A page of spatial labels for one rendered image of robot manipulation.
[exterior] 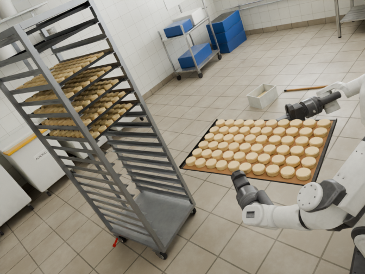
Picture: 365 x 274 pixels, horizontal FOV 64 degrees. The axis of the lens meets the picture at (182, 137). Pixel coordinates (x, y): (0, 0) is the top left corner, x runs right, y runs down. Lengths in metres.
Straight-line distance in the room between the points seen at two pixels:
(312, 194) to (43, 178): 3.48
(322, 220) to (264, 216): 0.19
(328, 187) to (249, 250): 1.48
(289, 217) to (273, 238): 1.36
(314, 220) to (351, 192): 0.12
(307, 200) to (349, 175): 0.12
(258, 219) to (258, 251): 1.25
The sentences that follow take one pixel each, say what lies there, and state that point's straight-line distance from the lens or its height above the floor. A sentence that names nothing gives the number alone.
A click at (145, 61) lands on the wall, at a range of 5.36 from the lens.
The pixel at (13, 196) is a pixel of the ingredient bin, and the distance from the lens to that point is 3.93.
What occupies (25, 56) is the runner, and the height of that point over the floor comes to 1.68.
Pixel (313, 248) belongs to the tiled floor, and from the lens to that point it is 2.16.
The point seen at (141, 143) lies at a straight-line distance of 2.23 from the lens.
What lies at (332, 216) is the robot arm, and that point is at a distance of 0.84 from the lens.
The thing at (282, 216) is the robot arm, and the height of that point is 1.09.
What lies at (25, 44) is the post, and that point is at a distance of 1.57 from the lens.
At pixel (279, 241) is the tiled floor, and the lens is 2.22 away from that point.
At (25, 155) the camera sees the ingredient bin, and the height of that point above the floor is 0.63.
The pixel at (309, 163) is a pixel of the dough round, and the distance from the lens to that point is 1.16.
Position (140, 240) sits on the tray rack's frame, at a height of 0.15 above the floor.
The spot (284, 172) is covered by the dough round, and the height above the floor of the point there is 1.02.
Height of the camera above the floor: 1.78
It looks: 29 degrees down
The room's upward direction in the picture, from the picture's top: 25 degrees counter-clockwise
